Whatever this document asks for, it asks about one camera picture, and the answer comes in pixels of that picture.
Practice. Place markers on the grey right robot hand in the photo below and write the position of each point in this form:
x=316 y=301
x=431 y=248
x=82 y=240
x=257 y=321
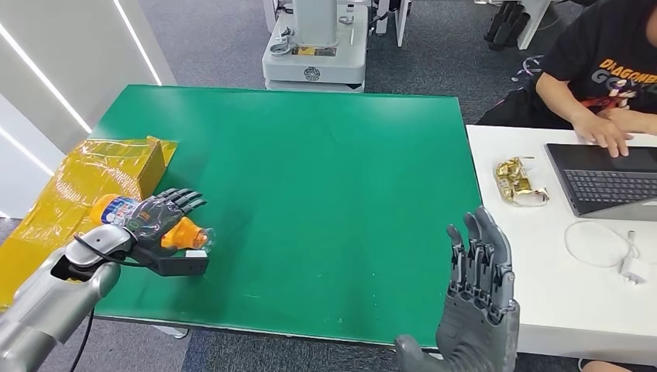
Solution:
x=477 y=328

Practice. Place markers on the black chair base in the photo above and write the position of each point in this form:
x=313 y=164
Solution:
x=507 y=25

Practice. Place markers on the person's left hand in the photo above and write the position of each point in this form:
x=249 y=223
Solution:
x=639 y=123

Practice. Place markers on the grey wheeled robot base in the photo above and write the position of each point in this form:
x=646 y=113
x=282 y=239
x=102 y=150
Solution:
x=315 y=61

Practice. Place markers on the person's right hand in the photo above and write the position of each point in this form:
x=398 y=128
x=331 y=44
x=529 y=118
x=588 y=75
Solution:
x=603 y=134

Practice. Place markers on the orange labelled plastic bottle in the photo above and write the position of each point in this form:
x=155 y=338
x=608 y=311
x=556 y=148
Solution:
x=115 y=210

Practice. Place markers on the white charger plug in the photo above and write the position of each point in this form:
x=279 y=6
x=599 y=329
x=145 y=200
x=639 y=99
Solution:
x=632 y=271

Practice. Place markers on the person's right forearm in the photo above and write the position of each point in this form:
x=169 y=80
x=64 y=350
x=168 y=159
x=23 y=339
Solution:
x=559 y=97

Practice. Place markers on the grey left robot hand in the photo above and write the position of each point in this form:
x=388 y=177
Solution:
x=151 y=221

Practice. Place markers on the white furniture leg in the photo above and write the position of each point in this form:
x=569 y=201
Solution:
x=534 y=23

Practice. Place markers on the yellow film-wrapped cardboard box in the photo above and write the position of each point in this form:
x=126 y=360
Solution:
x=77 y=174

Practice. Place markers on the gold foil snack packet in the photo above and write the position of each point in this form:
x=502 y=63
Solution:
x=516 y=182

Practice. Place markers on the dark grey laptop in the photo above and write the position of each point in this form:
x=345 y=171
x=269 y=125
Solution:
x=605 y=179

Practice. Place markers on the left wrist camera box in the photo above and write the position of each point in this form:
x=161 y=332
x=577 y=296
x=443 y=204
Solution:
x=182 y=264

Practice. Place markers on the person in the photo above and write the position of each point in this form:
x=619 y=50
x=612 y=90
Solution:
x=595 y=56

